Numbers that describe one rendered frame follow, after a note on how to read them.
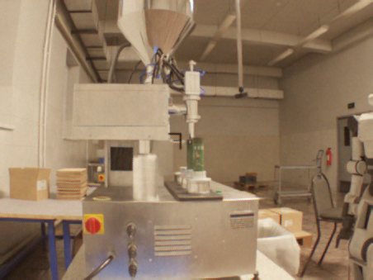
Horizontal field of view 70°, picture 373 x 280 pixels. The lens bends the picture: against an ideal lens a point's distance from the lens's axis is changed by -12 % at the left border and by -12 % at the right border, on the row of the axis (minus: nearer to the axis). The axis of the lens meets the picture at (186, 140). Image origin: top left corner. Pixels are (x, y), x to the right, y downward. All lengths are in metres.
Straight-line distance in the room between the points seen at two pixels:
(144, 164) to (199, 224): 0.22
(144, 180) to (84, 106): 0.26
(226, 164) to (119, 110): 10.90
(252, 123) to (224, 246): 11.27
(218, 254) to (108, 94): 0.53
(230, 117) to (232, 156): 1.49
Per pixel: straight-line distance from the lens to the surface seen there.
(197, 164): 0.86
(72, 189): 2.55
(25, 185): 2.62
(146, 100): 0.83
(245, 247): 0.88
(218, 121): 11.63
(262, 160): 12.17
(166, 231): 0.82
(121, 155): 1.14
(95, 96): 0.84
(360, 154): 1.98
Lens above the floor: 1.15
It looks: 2 degrees up
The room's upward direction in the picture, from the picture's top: straight up
